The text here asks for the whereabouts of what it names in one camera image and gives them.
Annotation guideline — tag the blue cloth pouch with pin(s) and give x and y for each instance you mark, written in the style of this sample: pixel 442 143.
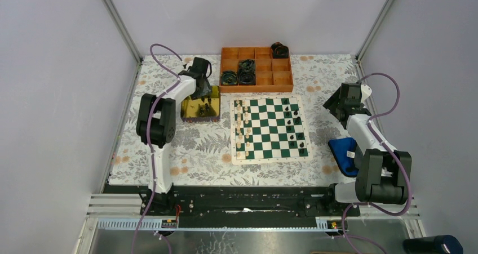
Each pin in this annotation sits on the blue cloth pouch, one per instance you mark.
pixel 343 151

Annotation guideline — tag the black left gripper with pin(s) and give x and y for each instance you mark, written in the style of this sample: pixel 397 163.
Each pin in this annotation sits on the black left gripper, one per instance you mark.
pixel 204 89

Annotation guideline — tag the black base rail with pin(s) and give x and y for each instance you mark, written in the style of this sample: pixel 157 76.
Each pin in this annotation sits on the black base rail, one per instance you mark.
pixel 243 207

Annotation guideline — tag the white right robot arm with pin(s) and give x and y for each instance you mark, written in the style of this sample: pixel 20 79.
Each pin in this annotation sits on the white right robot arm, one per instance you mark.
pixel 381 172

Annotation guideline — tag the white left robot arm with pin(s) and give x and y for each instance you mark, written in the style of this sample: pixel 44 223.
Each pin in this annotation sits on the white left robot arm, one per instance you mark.
pixel 156 122

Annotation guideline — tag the floral table cloth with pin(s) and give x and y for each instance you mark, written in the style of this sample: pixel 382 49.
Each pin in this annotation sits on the floral table cloth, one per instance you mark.
pixel 201 152

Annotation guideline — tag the black tape roll in tray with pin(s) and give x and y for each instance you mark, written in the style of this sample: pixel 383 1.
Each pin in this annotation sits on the black tape roll in tray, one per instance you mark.
pixel 247 65
pixel 246 78
pixel 228 78

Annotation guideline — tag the black tape roll behind tray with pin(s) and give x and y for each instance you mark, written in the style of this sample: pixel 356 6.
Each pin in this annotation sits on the black tape roll behind tray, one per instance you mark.
pixel 279 51

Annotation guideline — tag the white chess pieces row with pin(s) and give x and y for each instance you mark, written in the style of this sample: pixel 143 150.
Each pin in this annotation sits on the white chess pieces row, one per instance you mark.
pixel 242 128

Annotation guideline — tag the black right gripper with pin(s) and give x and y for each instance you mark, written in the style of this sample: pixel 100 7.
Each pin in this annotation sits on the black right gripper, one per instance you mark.
pixel 331 102

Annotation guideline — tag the green white chess board mat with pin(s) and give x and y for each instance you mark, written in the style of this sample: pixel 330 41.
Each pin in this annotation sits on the green white chess board mat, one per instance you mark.
pixel 269 136

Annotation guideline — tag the gold metal tin box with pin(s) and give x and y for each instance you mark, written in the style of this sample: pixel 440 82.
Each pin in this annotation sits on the gold metal tin box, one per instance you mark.
pixel 190 109

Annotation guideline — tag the orange wooden compartment tray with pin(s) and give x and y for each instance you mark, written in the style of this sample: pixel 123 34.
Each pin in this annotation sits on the orange wooden compartment tray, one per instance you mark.
pixel 272 75

